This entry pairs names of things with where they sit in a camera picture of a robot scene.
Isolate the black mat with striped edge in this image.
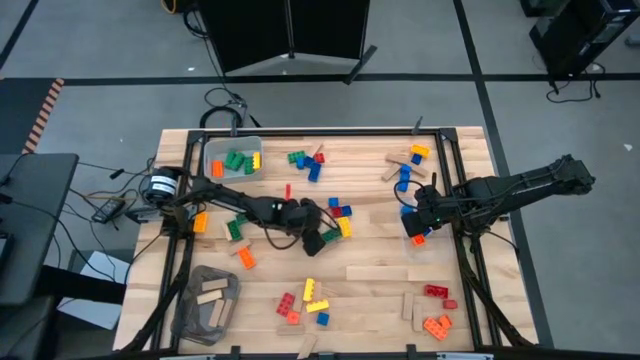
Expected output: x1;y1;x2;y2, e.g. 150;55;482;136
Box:
0;77;66;156

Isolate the black side cart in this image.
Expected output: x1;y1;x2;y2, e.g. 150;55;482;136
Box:
0;152;80;307

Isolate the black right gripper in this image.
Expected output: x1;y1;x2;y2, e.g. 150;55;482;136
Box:
400;184;454;239

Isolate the clear plastic bin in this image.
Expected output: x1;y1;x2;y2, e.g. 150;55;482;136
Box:
401;197;455;265

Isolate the black coiled floor cable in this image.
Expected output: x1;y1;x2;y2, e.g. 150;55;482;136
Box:
198;87;262;130

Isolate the black folding partition screen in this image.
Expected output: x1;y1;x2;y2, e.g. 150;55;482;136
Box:
198;0;379;86

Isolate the white plastic bin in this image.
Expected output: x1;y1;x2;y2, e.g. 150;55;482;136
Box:
201;135;264;184

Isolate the white sheet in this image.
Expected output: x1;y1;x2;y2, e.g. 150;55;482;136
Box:
56;249;135;332

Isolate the black power adapter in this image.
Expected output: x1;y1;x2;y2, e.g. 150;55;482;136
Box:
91;198;126;225

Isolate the dark grey plastic bin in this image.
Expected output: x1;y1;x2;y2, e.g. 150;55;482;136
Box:
169;264;242;347

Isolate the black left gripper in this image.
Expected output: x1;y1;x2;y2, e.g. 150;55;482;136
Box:
272;198;327;257

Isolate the black equipment case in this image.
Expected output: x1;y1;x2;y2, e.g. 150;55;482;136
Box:
528;0;640;79

